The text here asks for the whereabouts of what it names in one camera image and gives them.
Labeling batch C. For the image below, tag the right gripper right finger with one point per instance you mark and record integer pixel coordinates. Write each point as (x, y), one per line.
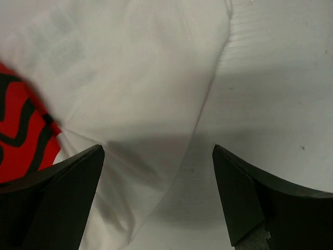
(263, 211)

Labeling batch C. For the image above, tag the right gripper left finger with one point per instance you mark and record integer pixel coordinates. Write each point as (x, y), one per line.
(49, 209)

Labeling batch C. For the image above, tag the white red-print t-shirt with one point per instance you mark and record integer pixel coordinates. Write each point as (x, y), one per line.
(129, 75)

